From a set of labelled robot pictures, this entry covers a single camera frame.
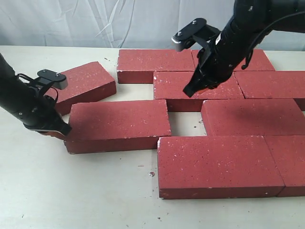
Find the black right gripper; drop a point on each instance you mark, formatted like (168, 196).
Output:
(227, 51)

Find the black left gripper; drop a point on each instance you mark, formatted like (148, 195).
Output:
(39, 113)

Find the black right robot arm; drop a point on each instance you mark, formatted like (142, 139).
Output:
(251, 21)

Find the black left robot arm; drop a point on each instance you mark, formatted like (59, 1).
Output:
(25, 98)

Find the second row right brick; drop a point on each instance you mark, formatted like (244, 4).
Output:
(272, 84)

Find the third row red brick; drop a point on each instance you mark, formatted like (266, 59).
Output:
(252, 117)

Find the front large red brick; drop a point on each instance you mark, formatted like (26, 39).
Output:
(207, 167)

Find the pale wrinkled backdrop cloth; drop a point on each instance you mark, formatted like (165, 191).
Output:
(104, 23)

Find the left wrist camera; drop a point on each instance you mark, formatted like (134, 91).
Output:
(54, 79)

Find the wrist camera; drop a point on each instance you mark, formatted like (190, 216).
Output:
(197, 31)
(54, 79)

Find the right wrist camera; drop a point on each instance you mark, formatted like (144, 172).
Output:
(197, 31)

